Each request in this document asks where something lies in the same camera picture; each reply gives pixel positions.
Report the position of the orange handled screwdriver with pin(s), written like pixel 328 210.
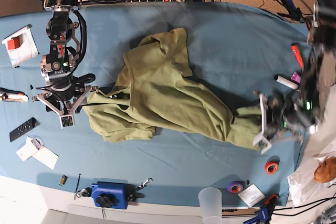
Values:
pixel 295 47

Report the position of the orange white utility knife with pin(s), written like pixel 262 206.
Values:
pixel 13 96

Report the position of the small green battery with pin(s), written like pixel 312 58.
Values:
pixel 63 180

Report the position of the blue black bar clamp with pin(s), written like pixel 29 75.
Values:
pixel 293 12

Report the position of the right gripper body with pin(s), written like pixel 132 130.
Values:
pixel 67 100

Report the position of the silver carabiner clip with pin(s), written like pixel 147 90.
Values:
pixel 144 184

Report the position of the blue spring clamp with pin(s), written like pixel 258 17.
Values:
pixel 265 212

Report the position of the olive green t-shirt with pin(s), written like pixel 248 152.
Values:
pixel 154 89

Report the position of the blue table cloth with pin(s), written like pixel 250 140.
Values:
pixel 233 50

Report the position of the white lint roller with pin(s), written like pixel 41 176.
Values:
pixel 286 82

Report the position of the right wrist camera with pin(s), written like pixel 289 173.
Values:
pixel 66 120

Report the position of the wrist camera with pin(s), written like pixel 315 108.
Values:
pixel 262 142
pixel 66 120

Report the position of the black zip tie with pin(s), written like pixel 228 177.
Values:
pixel 77 185

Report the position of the white printed card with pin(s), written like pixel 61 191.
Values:
pixel 251 195

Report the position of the small orange box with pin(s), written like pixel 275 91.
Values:
pixel 13 43

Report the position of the translucent plastic cup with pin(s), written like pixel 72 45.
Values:
pixel 210 200

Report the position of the blue clamp mount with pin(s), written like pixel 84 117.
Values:
pixel 112 195

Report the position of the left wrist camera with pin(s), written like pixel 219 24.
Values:
pixel 262 142

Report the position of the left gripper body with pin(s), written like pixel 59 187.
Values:
pixel 281 113

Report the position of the brown bread roll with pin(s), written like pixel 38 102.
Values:
pixel 325 171

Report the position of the white plastic bag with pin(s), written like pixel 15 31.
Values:
pixel 302 185

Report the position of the orange tape roll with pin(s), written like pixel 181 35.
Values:
pixel 271 167

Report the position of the white paper card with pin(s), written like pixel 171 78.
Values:
pixel 46 157

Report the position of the white card box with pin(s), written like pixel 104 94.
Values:
pixel 31 147

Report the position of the pink tube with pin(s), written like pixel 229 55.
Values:
pixel 296 77

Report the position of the black remote control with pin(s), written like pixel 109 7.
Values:
pixel 23 129

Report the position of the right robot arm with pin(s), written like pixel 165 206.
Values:
pixel 67 32

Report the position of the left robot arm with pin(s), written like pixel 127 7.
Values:
pixel 318 74

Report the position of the purple tape roll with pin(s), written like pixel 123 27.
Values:
pixel 235 187

